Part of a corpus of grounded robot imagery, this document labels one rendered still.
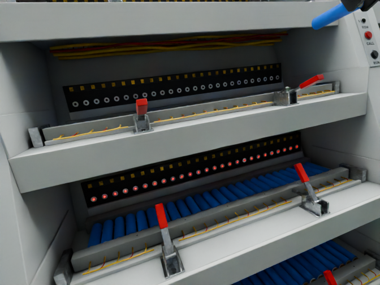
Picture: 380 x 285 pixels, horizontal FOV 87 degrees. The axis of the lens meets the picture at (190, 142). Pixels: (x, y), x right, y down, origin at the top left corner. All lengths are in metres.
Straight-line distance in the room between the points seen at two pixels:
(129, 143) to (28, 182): 0.13
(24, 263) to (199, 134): 0.26
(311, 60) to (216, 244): 0.49
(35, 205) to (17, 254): 0.07
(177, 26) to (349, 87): 0.38
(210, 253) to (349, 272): 0.33
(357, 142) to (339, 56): 0.19
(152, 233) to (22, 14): 0.36
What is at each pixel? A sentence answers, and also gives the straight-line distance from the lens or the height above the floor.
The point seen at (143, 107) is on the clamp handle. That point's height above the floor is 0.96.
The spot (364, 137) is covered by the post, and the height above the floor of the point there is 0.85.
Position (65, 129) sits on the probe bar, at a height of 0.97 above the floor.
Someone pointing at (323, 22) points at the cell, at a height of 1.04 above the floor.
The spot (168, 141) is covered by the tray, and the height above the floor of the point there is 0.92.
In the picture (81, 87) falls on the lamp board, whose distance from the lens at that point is 0.48.
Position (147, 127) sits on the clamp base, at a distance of 0.31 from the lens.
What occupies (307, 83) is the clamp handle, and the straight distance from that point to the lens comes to 0.38.
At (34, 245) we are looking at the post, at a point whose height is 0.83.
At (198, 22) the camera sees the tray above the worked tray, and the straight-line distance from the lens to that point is 0.39.
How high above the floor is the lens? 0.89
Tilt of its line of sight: 4 degrees up
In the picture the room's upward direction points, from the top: 13 degrees counter-clockwise
